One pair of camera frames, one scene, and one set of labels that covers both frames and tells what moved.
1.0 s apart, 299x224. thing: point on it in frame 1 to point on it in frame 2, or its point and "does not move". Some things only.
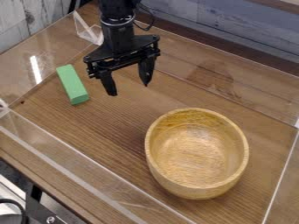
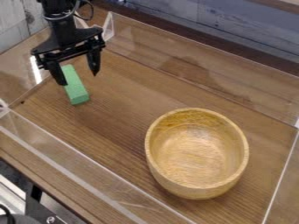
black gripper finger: x=146 y=66 to x=94 y=60
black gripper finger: x=107 y=82 to x=54 y=67
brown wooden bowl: x=196 y=151 does not move
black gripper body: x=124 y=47 to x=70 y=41
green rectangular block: x=72 y=84 does not move
